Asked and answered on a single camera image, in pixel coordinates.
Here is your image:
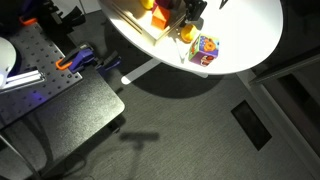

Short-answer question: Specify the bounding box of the orange toy block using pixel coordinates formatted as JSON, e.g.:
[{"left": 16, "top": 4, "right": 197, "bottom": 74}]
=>
[{"left": 151, "top": 4, "right": 172, "bottom": 31}]

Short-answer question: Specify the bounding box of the purple bar clamp orange pad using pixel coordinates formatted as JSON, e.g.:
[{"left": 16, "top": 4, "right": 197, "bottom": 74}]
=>
[
  {"left": 54, "top": 44, "right": 123, "bottom": 76},
  {"left": 18, "top": 0, "right": 86, "bottom": 29}
]

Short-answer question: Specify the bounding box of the white table base leg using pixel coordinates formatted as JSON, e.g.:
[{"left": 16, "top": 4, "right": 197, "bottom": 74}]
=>
[{"left": 120, "top": 57, "right": 210, "bottom": 86}]

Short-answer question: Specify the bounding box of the aluminium extrusion rail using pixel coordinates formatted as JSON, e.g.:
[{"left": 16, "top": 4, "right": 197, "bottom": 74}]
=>
[{"left": 0, "top": 67, "right": 46, "bottom": 92}]

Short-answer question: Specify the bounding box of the small yellow toy fruit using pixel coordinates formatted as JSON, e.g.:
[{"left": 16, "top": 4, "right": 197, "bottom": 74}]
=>
[{"left": 139, "top": 0, "right": 155, "bottom": 11}]

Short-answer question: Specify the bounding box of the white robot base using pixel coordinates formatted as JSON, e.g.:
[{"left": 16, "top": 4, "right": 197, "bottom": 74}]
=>
[{"left": 0, "top": 36, "right": 18, "bottom": 90}]

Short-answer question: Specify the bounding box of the black floor vent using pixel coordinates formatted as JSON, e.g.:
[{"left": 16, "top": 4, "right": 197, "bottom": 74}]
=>
[{"left": 230, "top": 99, "right": 273, "bottom": 152}]

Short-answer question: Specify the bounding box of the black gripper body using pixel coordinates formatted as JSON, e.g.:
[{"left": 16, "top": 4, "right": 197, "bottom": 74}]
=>
[{"left": 185, "top": 0, "right": 208, "bottom": 22}]

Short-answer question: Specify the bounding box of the black cart caster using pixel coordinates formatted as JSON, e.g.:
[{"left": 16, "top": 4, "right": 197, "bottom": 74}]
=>
[{"left": 106, "top": 121, "right": 123, "bottom": 135}]

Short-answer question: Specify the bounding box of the dark cabinet with white frame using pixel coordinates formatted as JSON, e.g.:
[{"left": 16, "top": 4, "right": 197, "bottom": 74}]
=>
[{"left": 235, "top": 45, "right": 320, "bottom": 180}]

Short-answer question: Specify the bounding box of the magenta toy block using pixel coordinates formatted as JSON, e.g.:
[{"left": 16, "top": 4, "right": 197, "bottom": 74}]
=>
[{"left": 153, "top": 0, "right": 176, "bottom": 11}]

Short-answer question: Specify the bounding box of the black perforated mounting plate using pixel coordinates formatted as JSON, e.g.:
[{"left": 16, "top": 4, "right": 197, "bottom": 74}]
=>
[{"left": 0, "top": 19, "right": 84, "bottom": 131}]

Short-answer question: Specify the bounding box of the shallow wooden box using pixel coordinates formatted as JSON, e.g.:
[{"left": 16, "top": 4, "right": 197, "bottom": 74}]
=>
[{"left": 99, "top": 0, "right": 189, "bottom": 47}]

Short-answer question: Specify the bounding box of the black cart shelf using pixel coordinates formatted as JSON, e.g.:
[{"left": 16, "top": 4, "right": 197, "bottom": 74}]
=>
[{"left": 0, "top": 70, "right": 126, "bottom": 178}]

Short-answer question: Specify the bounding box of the colourful soft picture cube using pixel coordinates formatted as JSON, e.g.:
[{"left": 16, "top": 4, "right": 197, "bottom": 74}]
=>
[{"left": 187, "top": 34, "right": 221, "bottom": 68}]

